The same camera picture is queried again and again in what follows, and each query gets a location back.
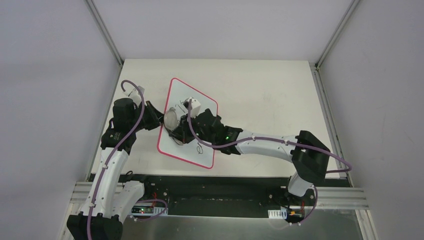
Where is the grey eraser cloth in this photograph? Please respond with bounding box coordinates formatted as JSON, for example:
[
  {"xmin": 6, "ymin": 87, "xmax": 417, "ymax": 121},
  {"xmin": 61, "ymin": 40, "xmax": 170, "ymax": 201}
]
[{"xmin": 163, "ymin": 107, "xmax": 185, "ymax": 146}]

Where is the pink-framed whiteboard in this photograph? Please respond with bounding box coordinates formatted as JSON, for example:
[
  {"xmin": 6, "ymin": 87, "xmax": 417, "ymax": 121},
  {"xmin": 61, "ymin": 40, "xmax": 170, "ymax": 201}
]
[{"xmin": 157, "ymin": 78, "xmax": 218, "ymax": 169}]

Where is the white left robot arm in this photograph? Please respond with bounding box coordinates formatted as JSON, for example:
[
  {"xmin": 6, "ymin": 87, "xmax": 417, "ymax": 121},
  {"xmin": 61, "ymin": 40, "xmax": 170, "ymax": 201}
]
[{"xmin": 66, "ymin": 97, "xmax": 164, "ymax": 240}]

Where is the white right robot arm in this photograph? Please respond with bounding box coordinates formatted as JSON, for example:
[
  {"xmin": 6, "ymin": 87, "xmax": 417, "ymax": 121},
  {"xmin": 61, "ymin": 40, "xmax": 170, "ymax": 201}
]
[{"xmin": 163, "ymin": 108, "xmax": 330, "ymax": 205}]

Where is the left controller board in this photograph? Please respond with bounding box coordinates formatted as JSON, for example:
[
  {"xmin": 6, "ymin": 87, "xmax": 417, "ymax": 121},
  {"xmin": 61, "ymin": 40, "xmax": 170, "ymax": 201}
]
[{"xmin": 128, "ymin": 201, "xmax": 169, "ymax": 220}]

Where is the controller board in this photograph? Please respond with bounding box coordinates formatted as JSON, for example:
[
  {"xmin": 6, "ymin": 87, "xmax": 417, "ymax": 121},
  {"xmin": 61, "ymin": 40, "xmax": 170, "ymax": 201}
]
[
  {"xmin": 128, "ymin": 201, "xmax": 169, "ymax": 220},
  {"xmin": 267, "ymin": 206, "xmax": 306, "ymax": 224}
]

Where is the right controller board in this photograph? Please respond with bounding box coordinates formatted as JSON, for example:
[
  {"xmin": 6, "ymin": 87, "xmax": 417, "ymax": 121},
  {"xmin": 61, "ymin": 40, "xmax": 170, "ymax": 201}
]
[{"xmin": 267, "ymin": 206, "xmax": 306, "ymax": 224}]

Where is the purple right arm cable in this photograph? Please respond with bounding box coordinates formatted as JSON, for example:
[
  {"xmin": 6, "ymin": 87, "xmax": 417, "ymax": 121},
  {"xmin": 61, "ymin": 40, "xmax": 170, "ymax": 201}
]
[{"xmin": 187, "ymin": 102, "xmax": 353, "ymax": 174}]

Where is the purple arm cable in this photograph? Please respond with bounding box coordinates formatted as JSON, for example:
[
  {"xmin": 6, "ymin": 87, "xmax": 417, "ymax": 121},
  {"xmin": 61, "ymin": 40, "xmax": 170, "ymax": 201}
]
[
  {"xmin": 86, "ymin": 79, "xmax": 146, "ymax": 240},
  {"xmin": 187, "ymin": 102, "xmax": 353, "ymax": 174}
]

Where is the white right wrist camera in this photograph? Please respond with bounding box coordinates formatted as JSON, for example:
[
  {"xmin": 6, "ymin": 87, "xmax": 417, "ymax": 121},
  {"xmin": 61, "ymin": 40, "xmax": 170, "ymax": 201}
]
[{"xmin": 183, "ymin": 97, "xmax": 201, "ymax": 118}]

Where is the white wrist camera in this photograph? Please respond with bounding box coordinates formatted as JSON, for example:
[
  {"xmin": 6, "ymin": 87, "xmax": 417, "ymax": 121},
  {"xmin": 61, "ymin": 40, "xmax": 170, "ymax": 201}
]
[
  {"xmin": 183, "ymin": 97, "xmax": 201, "ymax": 118},
  {"xmin": 127, "ymin": 86, "xmax": 145, "ymax": 106}
]

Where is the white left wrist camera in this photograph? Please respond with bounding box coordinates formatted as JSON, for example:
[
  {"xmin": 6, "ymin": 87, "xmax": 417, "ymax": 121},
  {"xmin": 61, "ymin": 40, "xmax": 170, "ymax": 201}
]
[{"xmin": 127, "ymin": 86, "xmax": 145, "ymax": 106}]

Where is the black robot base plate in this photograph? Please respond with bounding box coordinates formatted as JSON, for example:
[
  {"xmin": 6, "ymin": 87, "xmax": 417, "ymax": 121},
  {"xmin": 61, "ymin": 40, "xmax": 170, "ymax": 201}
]
[{"xmin": 118, "ymin": 173, "xmax": 316, "ymax": 219}]

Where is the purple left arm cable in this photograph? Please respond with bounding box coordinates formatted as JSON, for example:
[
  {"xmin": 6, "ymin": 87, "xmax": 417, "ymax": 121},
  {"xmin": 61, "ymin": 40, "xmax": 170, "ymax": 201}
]
[{"xmin": 86, "ymin": 79, "xmax": 146, "ymax": 240}]

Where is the aluminium frame post left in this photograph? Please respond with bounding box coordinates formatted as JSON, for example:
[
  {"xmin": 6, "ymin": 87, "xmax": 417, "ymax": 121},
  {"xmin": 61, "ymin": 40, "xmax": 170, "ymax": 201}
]
[{"xmin": 84, "ymin": 0, "xmax": 124, "ymax": 68}]

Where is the aluminium frame post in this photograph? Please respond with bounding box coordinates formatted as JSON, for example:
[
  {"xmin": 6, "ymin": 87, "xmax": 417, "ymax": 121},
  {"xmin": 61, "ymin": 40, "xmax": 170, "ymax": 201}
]
[
  {"xmin": 84, "ymin": 0, "xmax": 124, "ymax": 68},
  {"xmin": 314, "ymin": 0, "xmax": 362, "ymax": 70}
]

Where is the aluminium frame rail front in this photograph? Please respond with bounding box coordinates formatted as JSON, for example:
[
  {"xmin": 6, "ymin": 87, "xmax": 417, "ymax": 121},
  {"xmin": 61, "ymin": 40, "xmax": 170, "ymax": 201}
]
[{"xmin": 70, "ymin": 181, "xmax": 370, "ymax": 210}]

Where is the aluminium frame post right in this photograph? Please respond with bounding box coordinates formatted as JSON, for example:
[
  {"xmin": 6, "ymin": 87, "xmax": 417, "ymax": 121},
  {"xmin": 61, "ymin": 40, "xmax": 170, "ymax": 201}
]
[{"xmin": 314, "ymin": 0, "xmax": 362, "ymax": 70}]

